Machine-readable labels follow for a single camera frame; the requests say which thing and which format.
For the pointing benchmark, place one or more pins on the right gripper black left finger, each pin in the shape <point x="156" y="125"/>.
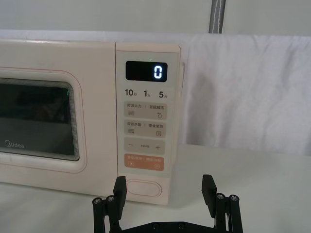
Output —
<point x="119" y="194"/>

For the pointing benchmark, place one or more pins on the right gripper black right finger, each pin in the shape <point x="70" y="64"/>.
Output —
<point x="209" y="191"/>

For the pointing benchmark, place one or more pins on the microwave control panel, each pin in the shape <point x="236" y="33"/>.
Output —
<point x="145" y="116"/>

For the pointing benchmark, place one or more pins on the white table cloth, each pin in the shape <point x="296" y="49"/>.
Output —
<point x="243" y="97"/>

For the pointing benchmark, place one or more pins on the cream microwave oven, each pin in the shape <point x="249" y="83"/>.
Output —
<point x="60" y="55"/>

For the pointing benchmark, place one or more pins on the white curtain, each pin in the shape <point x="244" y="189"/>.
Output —
<point x="97" y="14"/>

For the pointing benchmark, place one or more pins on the grey striped post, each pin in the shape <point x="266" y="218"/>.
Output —
<point x="217" y="17"/>

